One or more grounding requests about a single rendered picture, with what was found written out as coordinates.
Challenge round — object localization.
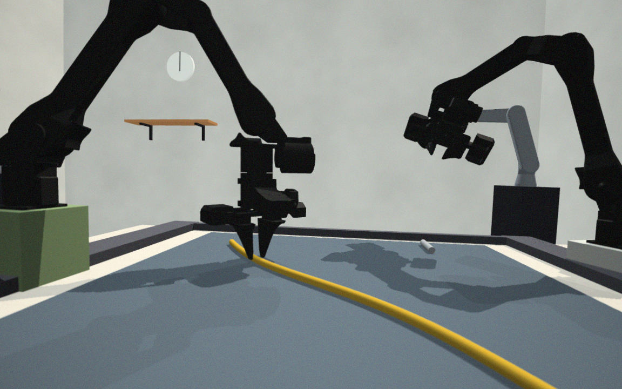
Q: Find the yellow rope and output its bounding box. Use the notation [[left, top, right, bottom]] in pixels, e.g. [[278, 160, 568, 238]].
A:
[[251, 255, 556, 389]]

